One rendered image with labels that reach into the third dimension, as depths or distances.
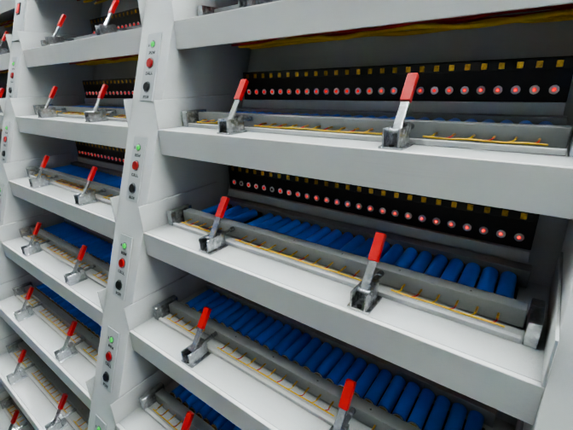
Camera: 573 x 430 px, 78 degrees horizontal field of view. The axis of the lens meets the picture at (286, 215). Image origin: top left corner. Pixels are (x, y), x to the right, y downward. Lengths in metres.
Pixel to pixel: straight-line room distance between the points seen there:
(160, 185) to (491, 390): 0.58
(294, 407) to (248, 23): 0.56
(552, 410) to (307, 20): 0.50
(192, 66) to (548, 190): 0.60
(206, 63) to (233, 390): 0.58
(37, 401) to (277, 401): 0.82
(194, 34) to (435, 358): 0.59
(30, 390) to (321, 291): 1.00
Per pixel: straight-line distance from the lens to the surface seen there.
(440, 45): 0.66
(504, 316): 0.46
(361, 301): 0.44
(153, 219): 0.70
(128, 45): 0.85
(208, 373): 0.63
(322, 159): 0.45
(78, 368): 1.01
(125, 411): 0.85
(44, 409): 1.23
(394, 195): 0.56
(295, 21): 0.54
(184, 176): 0.73
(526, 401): 0.42
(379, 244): 0.43
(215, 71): 0.78
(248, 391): 0.59
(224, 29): 0.63
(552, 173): 0.38
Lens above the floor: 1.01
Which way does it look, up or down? 5 degrees down
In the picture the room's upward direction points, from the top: 10 degrees clockwise
